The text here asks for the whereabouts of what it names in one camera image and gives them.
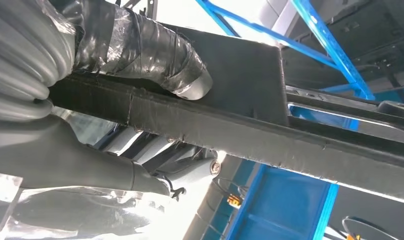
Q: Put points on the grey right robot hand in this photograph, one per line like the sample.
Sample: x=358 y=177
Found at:
x=56 y=159

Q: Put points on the blue metal shelf rack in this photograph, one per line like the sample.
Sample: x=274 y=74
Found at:
x=288 y=205

